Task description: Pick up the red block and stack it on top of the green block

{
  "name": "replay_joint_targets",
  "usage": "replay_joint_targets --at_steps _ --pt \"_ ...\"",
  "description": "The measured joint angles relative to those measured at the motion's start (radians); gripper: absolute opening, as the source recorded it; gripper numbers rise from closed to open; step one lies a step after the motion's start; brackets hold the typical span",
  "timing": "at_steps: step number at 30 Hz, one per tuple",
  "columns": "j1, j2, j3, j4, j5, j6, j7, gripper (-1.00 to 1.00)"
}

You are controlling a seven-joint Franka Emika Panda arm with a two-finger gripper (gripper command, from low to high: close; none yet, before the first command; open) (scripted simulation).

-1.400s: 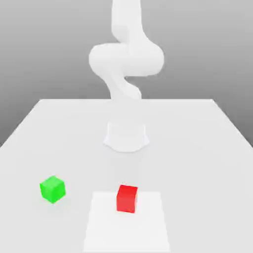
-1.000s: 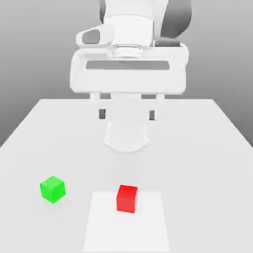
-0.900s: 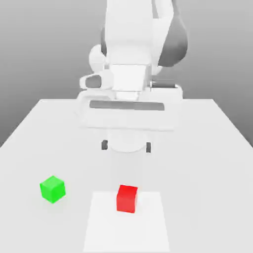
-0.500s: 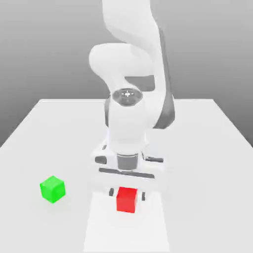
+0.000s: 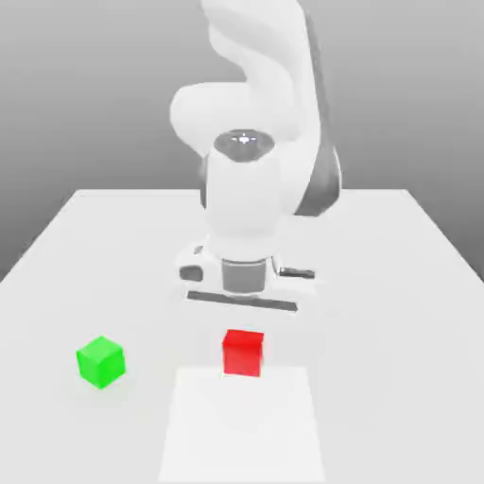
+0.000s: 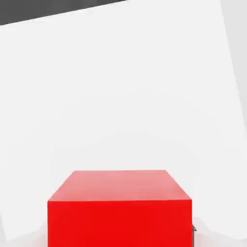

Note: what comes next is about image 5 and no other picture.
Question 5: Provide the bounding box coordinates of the small red cube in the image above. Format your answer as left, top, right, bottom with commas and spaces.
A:
221, 328, 265, 378

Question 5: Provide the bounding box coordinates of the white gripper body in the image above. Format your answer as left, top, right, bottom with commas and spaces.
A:
180, 280, 318, 318

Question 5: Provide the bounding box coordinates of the small green cube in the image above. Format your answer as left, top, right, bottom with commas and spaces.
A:
75, 335, 127, 390

